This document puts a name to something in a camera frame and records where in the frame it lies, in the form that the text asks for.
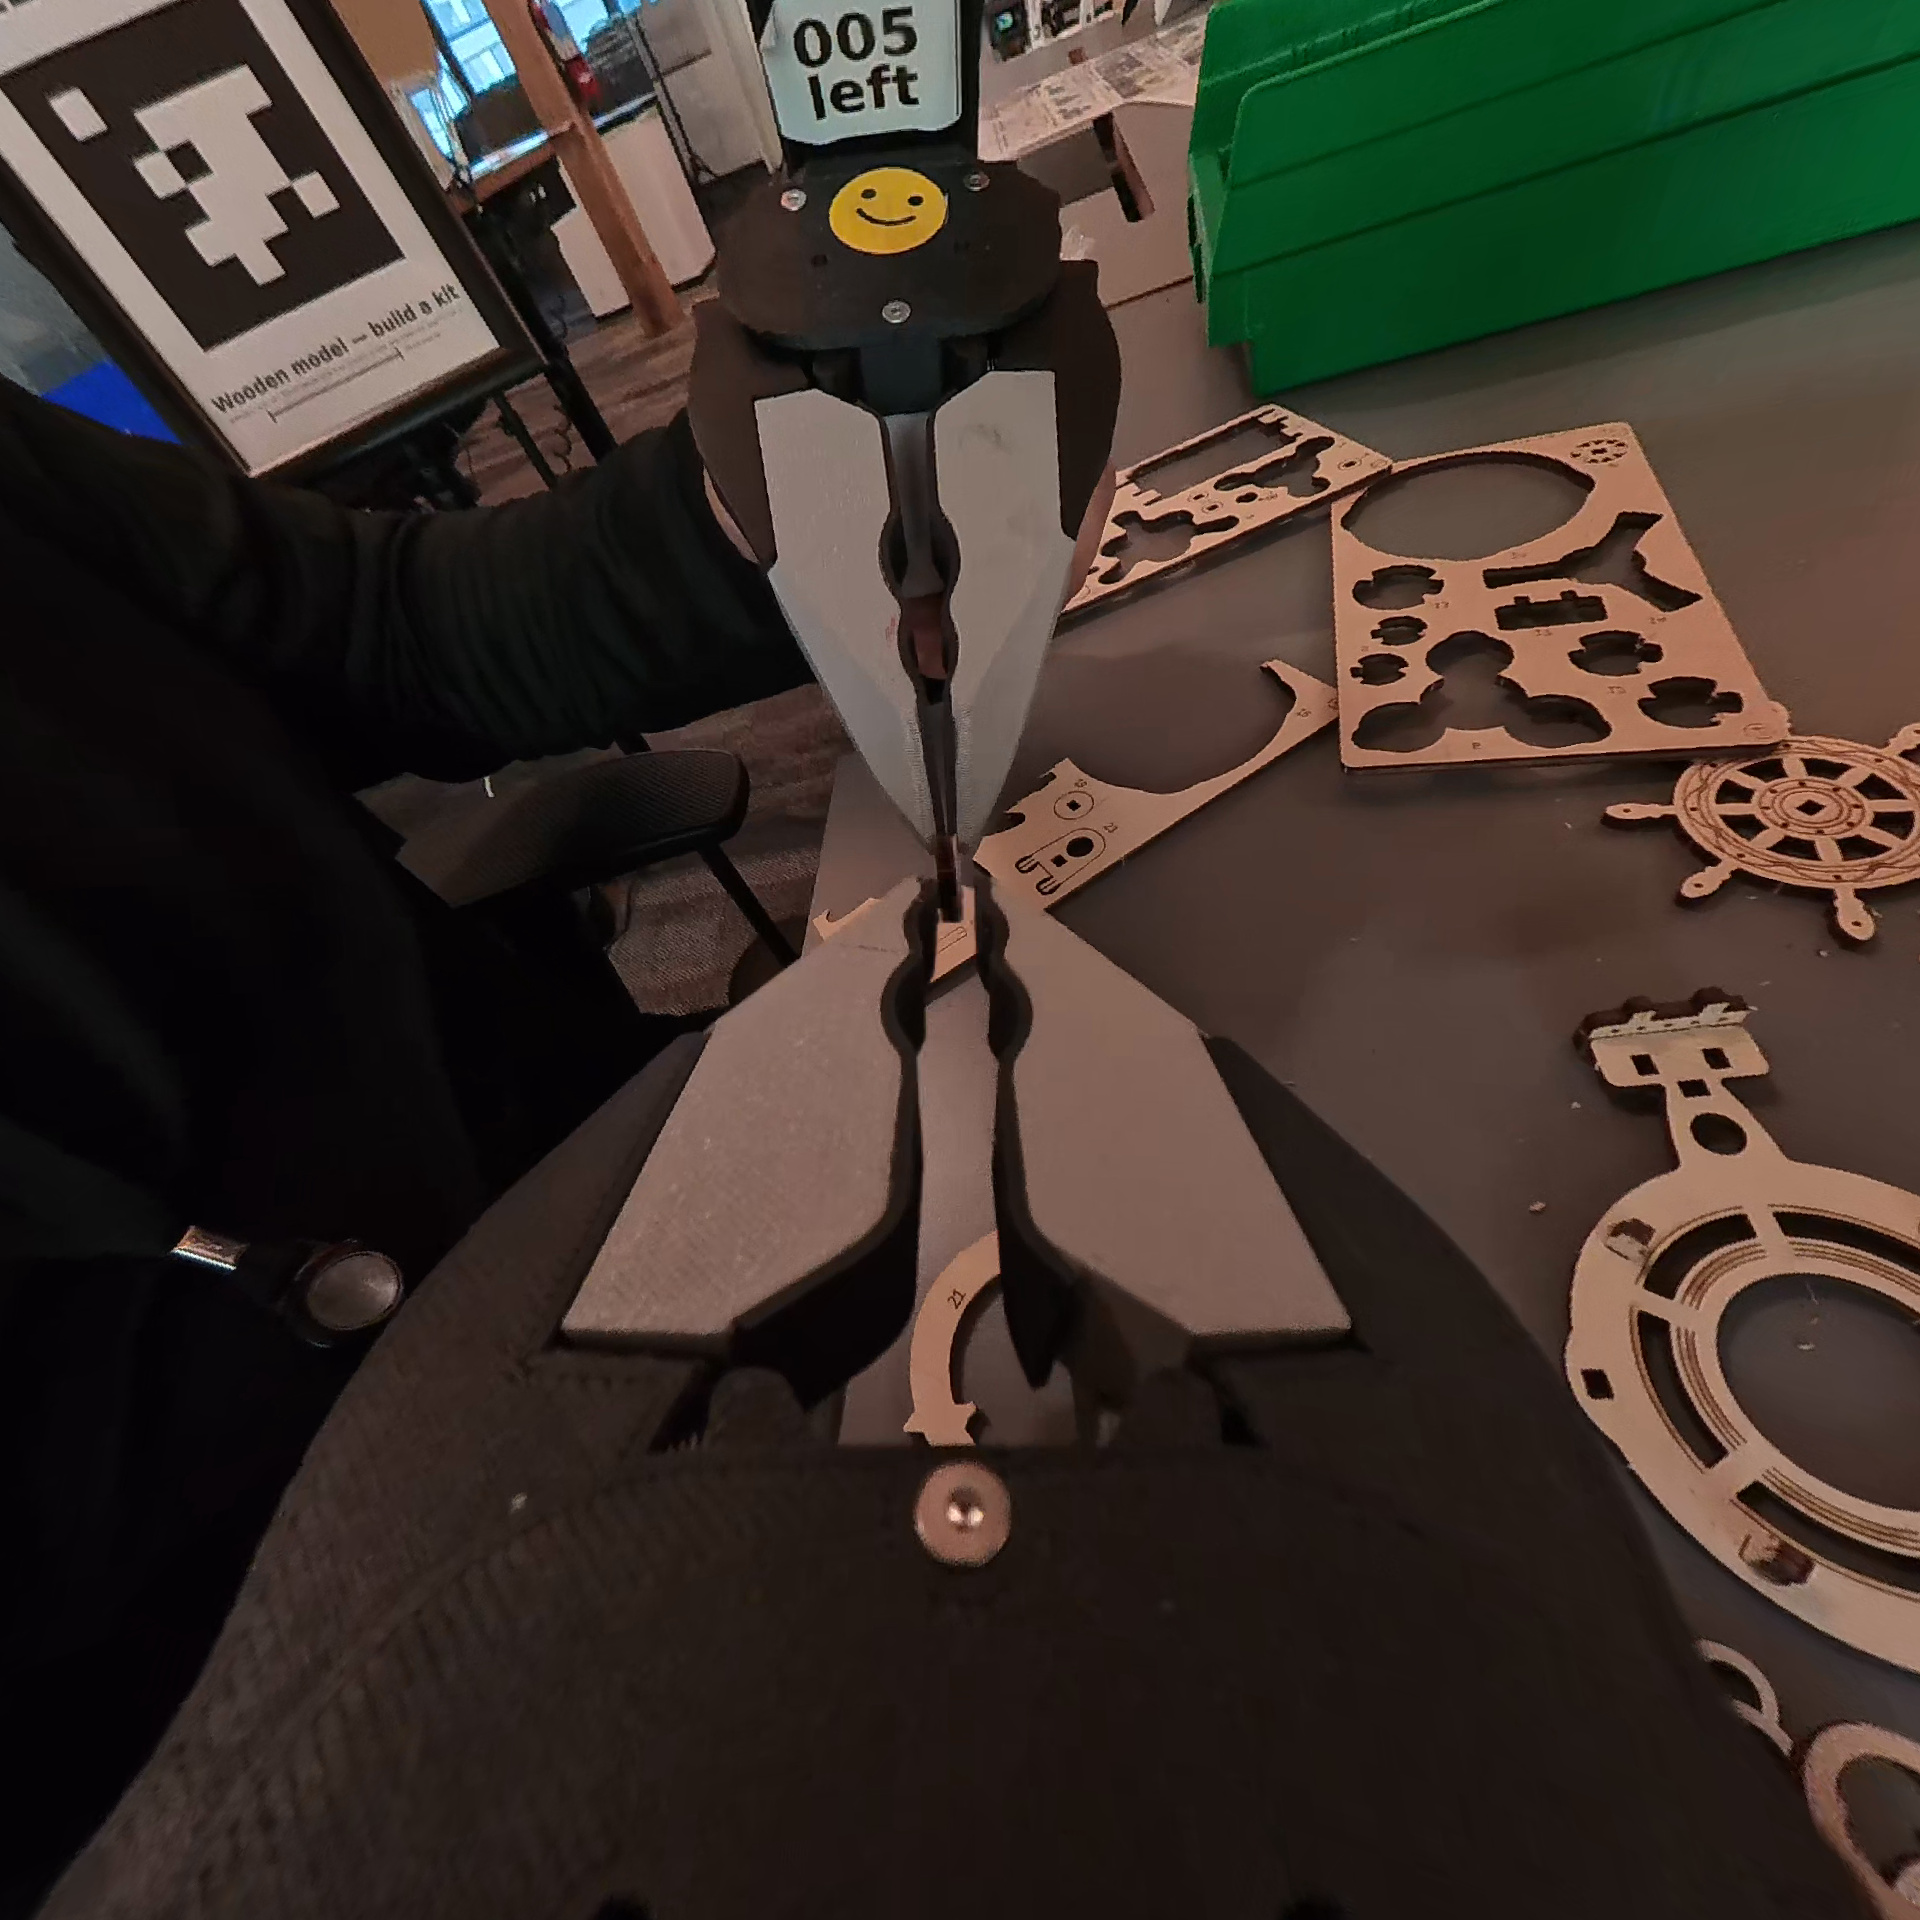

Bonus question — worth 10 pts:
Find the printed instruction paper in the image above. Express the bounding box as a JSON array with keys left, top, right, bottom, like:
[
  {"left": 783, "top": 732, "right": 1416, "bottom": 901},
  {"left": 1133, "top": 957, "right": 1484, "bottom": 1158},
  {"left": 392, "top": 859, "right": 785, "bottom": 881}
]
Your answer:
[{"left": 987, "top": 42, "right": 1205, "bottom": 154}]

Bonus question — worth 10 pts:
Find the black office chair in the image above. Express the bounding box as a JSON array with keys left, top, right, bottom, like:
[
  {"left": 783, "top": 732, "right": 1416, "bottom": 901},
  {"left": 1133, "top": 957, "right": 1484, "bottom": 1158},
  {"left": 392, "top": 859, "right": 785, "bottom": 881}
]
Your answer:
[{"left": 358, "top": 747, "right": 801, "bottom": 972}]

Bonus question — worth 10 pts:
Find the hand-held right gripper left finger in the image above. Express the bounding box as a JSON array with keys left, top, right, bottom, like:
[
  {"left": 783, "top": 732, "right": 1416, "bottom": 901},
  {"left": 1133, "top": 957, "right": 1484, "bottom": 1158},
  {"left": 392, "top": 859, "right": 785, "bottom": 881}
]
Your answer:
[{"left": 562, "top": 877, "right": 926, "bottom": 1349}]

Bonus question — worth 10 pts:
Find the framed marker sign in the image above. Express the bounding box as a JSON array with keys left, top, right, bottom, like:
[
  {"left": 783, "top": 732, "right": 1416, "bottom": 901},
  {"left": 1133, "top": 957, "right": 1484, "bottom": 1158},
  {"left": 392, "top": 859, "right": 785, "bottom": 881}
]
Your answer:
[{"left": 0, "top": 0, "right": 546, "bottom": 480}]

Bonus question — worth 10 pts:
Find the wooden arc part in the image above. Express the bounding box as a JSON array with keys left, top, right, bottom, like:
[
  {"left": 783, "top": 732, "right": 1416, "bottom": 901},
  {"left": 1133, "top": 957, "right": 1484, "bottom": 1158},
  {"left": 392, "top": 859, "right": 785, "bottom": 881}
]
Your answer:
[{"left": 903, "top": 915, "right": 1011, "bottom": 1453}]

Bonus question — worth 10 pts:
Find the black strap with metal snap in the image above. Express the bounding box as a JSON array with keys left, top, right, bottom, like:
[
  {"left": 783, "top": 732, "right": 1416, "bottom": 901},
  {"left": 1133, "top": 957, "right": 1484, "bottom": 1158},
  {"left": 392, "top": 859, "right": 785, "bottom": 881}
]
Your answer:
[{"left": 166, "top": 1222, "right": 408, "bottom": 1349}]

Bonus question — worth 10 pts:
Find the wooden curved frame part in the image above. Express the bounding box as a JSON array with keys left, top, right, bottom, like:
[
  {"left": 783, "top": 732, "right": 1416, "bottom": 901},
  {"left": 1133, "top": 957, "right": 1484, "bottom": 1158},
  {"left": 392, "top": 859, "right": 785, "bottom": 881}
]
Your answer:
[{"left": 1700, "top": 1639, "right": 1920, "bottom": 1920}]

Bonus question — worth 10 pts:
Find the small wooden cutout sheet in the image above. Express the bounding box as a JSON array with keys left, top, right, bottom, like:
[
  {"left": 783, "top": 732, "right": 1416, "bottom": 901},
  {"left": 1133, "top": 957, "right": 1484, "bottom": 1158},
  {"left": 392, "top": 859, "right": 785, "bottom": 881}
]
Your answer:
[{"left": 1056, "top": 405, "right": 1391, "bottom": 618}]

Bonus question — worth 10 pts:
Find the wooden support post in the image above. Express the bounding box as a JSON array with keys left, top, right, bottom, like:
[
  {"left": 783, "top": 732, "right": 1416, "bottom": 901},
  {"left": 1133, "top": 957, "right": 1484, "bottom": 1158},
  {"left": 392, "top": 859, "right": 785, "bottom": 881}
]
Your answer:
[{"left": 487, "top": 0, "right": 681, "bottom": 337}]

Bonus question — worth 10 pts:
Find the wooden ring frame part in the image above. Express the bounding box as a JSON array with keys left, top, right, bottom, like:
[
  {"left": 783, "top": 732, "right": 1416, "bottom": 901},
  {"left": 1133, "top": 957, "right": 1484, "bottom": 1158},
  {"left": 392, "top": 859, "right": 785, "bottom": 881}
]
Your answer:
[{"left": 1563, "top": 991, "right": 1920, "bottom": 1677}]

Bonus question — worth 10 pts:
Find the black sign easel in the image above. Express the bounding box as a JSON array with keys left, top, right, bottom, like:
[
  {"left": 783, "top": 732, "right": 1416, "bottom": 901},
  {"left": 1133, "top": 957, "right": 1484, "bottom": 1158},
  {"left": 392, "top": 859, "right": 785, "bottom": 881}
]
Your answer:
[{"left": 335, "top": 352, "right": 628, "bottom": 515}]

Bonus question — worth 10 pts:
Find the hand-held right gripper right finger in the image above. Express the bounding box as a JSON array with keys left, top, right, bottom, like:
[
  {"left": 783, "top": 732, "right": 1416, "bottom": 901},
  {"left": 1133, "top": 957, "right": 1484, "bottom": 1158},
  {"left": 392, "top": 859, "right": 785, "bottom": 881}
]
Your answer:
[{"left": 981, "top": 885, "right": 1352, "bottom": 1386}]

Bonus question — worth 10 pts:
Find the person's black clothing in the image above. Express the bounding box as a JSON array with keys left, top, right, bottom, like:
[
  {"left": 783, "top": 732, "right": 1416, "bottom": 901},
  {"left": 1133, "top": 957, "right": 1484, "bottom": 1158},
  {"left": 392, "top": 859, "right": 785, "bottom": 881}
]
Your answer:
[{"left": 0, "top": 376, "right": 706, "bottom": 1920}]

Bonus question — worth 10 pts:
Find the white cabinet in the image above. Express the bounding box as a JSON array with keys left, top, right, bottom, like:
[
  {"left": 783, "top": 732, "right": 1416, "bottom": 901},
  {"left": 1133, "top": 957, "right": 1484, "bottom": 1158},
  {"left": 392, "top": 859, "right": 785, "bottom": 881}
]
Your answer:
[{"left": 570, "top": 112, "right": 716, "bottom": 320}]

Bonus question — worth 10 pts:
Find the wooden ship wheel part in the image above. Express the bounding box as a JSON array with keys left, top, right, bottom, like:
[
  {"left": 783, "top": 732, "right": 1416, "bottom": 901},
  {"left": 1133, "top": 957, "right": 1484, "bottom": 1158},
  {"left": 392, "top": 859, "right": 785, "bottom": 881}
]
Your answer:
[{"left": 1603, "top": 727, "right": 1920, "bottom": 945}]

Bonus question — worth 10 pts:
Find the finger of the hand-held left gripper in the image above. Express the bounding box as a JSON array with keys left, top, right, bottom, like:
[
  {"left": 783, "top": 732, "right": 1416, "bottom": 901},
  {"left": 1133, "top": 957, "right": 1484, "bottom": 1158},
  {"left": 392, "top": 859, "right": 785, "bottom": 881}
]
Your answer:
[
  {"left": 755, "top": 393, "right": 940, "bottom": 844},
  {"left": 933, "top": 376, "right": 1072, "bottom": 844}
]

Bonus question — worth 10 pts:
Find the large wooden cutout sheet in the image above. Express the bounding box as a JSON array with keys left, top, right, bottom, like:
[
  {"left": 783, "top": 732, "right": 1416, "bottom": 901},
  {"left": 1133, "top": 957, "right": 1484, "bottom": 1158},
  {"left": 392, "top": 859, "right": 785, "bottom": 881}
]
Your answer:
[{"left": 1331, "top": 424, "right": 1791, "bottom": 771}]

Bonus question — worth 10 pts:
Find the pale cardboard box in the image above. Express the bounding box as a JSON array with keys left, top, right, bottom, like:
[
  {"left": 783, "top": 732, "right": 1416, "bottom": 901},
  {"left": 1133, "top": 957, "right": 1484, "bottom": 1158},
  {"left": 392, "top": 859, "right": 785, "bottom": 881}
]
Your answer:
[{"left": 1056, "top": 112, "right": 1202, "bottom": 306}]

